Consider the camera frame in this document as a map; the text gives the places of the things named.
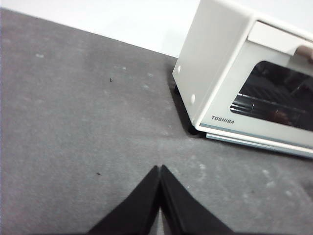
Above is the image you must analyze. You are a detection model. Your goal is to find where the silver oven crumb tray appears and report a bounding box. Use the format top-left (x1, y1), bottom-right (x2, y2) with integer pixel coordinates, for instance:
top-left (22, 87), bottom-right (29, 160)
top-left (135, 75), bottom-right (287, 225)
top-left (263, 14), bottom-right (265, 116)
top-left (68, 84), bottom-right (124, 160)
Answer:
top-left (206, 133), bottom-right (313, 159)

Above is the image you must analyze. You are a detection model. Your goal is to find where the oven door with beige handle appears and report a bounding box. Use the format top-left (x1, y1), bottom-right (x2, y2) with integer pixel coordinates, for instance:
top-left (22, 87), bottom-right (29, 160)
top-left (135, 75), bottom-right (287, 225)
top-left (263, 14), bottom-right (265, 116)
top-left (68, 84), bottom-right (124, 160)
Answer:
top-left (198, 21), bottom-right (313, 149)

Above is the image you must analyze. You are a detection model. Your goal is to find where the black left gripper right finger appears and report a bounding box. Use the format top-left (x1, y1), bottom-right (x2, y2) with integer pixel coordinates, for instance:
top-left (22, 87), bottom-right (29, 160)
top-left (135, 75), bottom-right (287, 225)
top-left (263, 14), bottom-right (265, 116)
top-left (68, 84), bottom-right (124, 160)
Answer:
top-left (160, 164), bottom-right (233, 235)

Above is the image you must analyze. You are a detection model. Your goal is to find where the metal wire oven rack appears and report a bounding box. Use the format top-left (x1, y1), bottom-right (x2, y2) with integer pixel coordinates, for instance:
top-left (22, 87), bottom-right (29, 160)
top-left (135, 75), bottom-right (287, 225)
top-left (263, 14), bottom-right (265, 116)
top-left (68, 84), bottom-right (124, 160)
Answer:
top-left (229, 94), bottom-right (313, 123)

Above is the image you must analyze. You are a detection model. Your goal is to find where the cream Toshiba toaster oven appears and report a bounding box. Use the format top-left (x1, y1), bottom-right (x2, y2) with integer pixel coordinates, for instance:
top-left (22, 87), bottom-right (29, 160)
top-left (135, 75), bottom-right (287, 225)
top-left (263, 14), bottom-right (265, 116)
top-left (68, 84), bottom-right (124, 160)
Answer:
top-left (172, 0), bottom-right (313, 159)

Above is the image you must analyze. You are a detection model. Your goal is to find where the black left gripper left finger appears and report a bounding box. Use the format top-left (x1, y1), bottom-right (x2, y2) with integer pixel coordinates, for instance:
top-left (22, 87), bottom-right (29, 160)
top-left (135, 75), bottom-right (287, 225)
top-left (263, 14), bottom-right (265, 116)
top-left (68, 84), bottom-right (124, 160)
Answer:
top-left (87, 165), bottom-right (161, 235)

